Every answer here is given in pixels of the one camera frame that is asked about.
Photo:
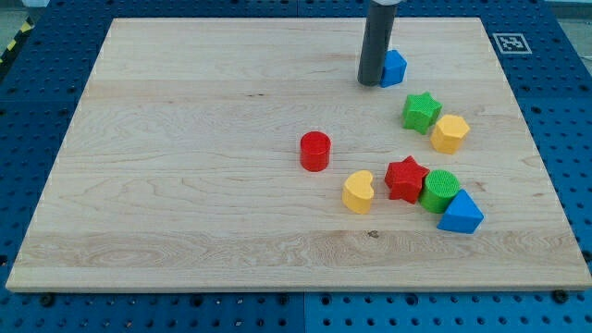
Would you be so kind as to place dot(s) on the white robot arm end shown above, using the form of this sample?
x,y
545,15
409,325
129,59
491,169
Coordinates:
x,y
387,2

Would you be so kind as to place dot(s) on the yellow heart block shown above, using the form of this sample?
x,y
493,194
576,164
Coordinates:
x,y
358,192

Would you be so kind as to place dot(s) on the red star block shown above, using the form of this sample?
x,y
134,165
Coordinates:
x,y
405,179

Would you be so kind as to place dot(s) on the green star block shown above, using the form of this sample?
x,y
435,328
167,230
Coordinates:
x,y
420,112

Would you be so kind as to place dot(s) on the red cylinder block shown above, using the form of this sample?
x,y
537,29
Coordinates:
x,y
315,151

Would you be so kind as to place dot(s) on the light wooden board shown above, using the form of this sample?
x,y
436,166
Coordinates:
x,y
180,170

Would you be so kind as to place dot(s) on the blue pentagon block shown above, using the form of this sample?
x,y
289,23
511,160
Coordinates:
x,y
393,69

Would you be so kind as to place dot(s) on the green cylinder block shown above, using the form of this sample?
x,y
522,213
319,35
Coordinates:
x,y
440,188

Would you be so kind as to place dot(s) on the yellow hexagon block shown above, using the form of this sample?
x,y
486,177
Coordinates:
x,y
449,134

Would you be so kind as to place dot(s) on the blue triangle block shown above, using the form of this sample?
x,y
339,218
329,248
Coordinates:
x,y
462,215

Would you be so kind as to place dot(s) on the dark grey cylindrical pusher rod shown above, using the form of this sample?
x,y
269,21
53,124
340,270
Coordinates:
x,y
377,31

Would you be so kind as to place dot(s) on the white fiducial marker tag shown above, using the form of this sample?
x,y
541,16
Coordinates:
x,y
511,43

